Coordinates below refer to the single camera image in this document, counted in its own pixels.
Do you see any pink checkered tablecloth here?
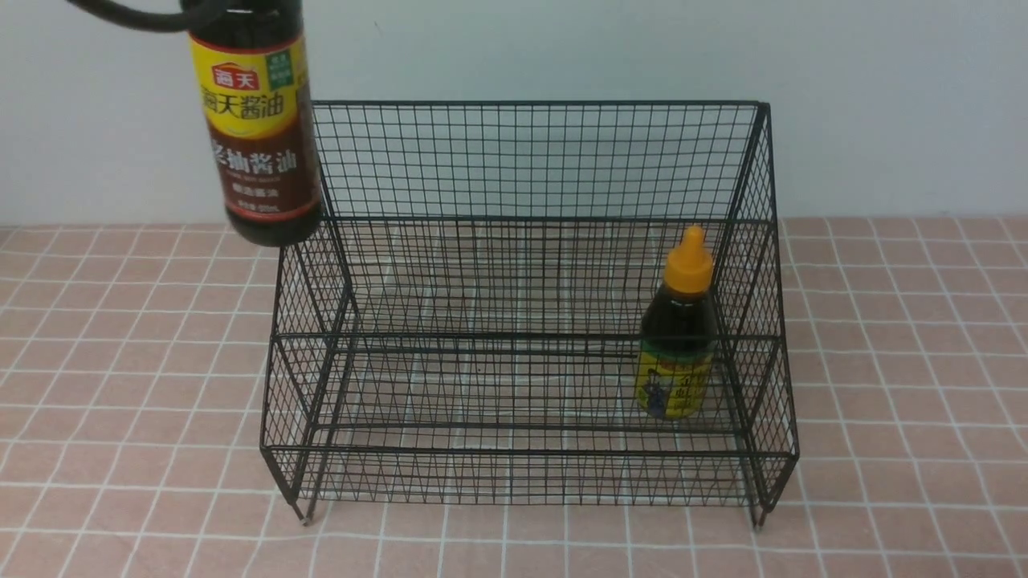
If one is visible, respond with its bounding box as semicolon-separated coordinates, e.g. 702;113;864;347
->
1;217;1027;577

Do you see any black wire mesh shelf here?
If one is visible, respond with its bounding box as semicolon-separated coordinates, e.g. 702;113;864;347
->
259;101;800;527

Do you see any dark soy sauce bottle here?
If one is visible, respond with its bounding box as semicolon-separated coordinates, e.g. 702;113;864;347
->
190;1;324;248

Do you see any yellow-capped seasoning bottle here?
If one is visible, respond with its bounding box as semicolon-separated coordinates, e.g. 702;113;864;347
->
633;226;715;421

